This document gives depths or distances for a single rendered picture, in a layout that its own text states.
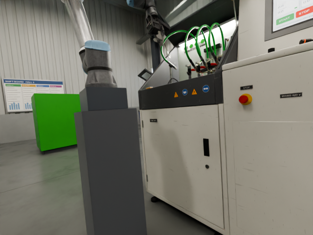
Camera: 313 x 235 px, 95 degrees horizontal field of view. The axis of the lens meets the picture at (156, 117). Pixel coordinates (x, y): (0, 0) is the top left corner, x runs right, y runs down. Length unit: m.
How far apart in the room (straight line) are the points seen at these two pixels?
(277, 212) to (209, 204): 0.32
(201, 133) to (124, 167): 0.46
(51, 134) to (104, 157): 3.30
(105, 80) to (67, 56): 7.01
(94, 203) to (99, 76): 0.53
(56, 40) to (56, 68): 1.12
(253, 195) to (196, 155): 0.32
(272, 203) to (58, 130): 3.78
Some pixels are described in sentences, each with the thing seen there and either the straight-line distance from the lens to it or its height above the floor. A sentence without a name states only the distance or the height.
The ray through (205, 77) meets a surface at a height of 0.94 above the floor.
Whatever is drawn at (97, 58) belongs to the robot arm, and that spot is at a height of 1.03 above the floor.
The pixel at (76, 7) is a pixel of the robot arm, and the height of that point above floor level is 1.33.
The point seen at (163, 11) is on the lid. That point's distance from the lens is 1.60.
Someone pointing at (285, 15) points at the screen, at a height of 1.21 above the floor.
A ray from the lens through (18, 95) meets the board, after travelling 7.24.
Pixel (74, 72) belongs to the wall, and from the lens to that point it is 7.49.
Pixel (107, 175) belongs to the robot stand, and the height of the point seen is 0.52.
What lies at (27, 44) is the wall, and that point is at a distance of 7.74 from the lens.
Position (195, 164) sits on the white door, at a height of 0.43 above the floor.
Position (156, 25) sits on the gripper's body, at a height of 1.33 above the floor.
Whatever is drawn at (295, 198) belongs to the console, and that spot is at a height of 0.40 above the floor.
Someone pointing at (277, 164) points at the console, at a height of 0.52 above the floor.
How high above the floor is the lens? 0.79
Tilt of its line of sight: 3 degrees down
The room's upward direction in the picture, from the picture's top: 4 degrees counter-clockwise
